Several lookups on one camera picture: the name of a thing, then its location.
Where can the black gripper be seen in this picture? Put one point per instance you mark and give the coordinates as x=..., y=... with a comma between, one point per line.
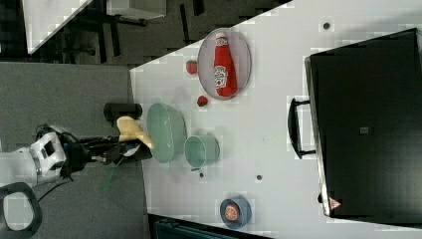
x=105, y=150

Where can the peeled yellow banana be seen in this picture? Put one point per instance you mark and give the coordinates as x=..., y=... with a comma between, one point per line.
x=129, y=129

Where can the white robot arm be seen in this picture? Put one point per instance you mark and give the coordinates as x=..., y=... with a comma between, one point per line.
x=75, y=179

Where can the green mug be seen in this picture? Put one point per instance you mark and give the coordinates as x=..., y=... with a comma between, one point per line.
x=201, y=150

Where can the green perforated colander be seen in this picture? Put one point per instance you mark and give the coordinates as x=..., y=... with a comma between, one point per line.
x=166, y=128

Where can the small red strawberry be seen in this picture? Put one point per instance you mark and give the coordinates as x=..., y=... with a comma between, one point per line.
x=202, y=101

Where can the large red strawberry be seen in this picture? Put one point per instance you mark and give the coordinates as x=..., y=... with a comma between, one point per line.
x=192, y=67

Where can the red ketchup bottle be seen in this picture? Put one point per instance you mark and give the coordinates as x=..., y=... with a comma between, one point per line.
x=224, y=71

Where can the orange slice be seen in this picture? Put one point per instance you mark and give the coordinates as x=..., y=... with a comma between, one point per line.
x=232, y=212

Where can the blue bowl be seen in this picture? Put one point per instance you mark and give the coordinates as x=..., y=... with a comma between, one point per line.
x=245, y=212

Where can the grey round plate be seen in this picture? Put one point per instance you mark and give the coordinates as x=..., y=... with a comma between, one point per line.
x=240, y=54

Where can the black toaster oven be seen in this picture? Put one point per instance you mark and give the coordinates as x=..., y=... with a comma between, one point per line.
x=366, y=111

